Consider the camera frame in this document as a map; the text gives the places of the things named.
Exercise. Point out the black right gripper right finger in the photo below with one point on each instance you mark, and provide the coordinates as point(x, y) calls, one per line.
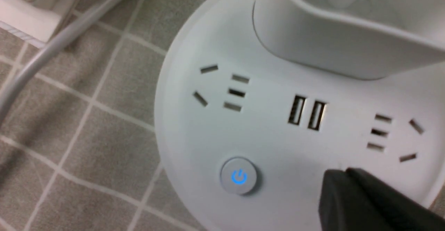
point(400, 212)

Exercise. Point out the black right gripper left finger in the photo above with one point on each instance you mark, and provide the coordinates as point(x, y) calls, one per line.
point(343, 206)

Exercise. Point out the white desk lamp with sockets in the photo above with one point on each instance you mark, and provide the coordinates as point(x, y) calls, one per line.
point(260, 102)

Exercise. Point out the grey checked tablecloth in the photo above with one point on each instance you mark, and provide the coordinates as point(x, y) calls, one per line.
point(77, 150)

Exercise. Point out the book with dark cover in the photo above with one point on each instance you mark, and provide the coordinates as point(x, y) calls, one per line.
point(35, 21)

